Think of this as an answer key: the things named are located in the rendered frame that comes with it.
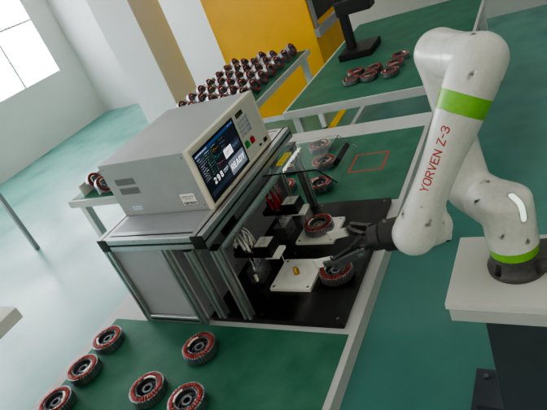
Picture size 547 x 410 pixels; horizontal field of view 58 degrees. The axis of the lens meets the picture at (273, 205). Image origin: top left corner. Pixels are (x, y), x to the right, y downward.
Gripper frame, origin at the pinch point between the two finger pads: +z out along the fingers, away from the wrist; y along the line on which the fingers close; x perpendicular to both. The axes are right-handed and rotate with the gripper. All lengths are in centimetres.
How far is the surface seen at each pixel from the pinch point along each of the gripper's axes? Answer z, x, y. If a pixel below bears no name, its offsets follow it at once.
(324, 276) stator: 2.8, -7.3, -4.4
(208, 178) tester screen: 19.2, 37.0, -4.9
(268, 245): 17.2, 7.4, -1.9
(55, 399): 77, 5, -59
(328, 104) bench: 58, -2, 158
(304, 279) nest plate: 11.7, -7.9, -3.0
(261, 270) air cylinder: 26.4, -1.8, -1.9
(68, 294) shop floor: 277, -33, 63
